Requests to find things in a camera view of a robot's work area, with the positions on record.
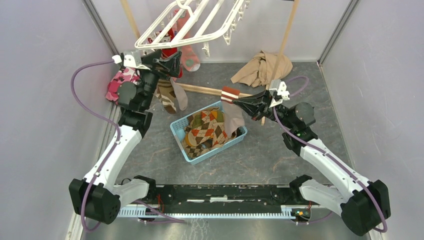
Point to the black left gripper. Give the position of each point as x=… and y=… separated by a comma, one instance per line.
x=170, y=65

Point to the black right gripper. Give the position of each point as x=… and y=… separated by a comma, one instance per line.
x=254, y=105

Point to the white plastic clip hanger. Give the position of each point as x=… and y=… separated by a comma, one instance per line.
x=208, y=20

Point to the orange white striped beige sock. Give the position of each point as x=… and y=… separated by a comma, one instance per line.
x=180, y=94

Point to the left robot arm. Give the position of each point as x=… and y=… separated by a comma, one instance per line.
x=96, y=196

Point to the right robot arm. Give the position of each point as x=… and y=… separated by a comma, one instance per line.
x=362, y=204

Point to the pink sock with green print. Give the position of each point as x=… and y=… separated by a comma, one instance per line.
x=189, y=59

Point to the beige crumpled cloth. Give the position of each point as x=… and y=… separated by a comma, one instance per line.
x=262, y=69

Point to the brown cream striped sock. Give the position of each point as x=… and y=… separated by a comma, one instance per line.
x=166, y=95

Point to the pink camouflage cloth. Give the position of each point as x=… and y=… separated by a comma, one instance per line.
x=124, y=74

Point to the argyle patterned sock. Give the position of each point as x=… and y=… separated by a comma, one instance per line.
x=205, y=132

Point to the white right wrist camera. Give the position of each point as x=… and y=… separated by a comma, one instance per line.
x=278, y=92

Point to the wooden hanger stand frame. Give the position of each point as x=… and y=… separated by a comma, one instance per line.
x=216, y=92

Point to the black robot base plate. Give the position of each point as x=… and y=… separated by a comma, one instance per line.
x=173, y=202

